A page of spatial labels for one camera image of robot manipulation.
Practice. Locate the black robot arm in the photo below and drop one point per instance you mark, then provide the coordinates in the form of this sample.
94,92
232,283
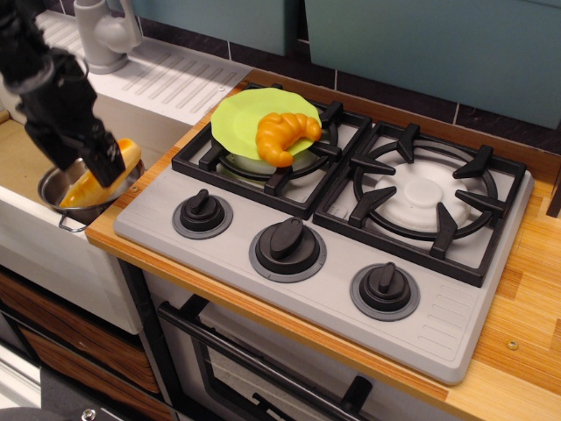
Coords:
22,47

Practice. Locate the grey toy faucet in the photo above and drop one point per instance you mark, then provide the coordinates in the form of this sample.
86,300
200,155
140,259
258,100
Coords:
106,40

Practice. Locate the black stove knob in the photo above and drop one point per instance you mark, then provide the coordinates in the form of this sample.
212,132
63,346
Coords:
385,292
288,252
202,216

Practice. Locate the black right stove knob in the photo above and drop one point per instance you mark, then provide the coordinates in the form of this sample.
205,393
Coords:
385,292

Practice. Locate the wooden drawer fronts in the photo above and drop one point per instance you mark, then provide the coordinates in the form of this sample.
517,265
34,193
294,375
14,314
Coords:
103,359

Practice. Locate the white burner cap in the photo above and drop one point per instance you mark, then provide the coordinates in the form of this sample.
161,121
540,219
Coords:
420,187
306,162

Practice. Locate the small steel pot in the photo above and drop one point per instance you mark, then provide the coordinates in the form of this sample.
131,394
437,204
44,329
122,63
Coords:
55,184

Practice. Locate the orange toy croissant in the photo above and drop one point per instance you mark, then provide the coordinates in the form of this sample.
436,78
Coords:
276,133

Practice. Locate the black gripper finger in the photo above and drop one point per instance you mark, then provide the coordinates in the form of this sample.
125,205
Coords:
61,147
103,158

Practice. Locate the black burner grate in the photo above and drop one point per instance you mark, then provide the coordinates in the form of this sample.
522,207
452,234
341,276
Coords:
497,189
280,184

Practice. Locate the white right burner cap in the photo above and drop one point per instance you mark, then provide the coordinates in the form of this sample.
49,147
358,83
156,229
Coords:
420,187

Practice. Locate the toy oven door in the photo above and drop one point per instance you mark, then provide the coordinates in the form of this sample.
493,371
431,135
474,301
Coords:
244,371

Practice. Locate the white toy sink unit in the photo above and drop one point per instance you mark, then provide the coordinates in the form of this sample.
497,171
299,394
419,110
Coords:
161,92

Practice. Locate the black left burner grate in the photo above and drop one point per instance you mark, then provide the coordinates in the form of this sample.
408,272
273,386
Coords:
280,184

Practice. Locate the black left stove knob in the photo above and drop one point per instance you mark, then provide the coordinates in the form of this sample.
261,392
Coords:
202,216

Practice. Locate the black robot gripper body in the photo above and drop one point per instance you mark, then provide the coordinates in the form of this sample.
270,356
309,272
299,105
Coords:
60,94

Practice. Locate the black right burner grate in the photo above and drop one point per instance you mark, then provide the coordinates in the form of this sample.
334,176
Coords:
497,189

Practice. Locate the grey toy stove top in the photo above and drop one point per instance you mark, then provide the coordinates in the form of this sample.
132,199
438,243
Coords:
438,339

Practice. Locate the white left burner cap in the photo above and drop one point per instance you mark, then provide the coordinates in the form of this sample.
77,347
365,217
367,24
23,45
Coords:
306,162

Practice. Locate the toy bread loaf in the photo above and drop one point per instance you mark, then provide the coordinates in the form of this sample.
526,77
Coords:
87,190

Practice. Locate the light green plastic plate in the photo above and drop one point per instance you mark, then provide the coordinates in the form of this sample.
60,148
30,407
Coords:
234,123

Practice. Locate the black middle stove knob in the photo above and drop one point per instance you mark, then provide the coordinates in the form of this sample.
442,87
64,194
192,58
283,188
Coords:
288,252

